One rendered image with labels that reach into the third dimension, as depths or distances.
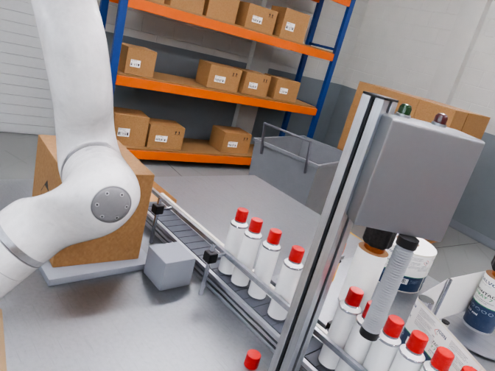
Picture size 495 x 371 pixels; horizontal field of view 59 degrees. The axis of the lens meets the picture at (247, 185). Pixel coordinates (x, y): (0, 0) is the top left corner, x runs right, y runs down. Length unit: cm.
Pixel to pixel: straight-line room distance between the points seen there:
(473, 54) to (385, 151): 533
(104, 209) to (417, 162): 51
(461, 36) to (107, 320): 549
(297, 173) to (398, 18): 391
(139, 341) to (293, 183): 245
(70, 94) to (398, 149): 53
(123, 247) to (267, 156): 231
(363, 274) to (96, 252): 74
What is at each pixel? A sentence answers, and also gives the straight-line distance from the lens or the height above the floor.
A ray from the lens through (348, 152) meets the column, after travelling 79.
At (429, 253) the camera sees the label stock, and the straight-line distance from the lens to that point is 158.
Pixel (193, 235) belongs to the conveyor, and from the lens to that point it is 147.
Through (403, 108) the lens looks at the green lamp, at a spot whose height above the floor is 149.
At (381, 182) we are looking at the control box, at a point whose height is 137.
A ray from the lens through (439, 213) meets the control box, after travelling 82.
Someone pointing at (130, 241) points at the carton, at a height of 91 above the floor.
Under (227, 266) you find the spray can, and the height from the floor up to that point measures 91.
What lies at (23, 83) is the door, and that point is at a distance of 503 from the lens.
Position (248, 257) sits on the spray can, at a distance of 121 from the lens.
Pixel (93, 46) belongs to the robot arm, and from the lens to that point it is 75.
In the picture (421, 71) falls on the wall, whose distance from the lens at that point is 634.
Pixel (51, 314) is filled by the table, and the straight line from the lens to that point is 114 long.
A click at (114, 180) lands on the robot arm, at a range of 73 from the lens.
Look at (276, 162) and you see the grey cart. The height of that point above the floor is 68.
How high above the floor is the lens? 154
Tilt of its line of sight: 18 degrees down
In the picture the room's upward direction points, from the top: 15 degrees clockwise
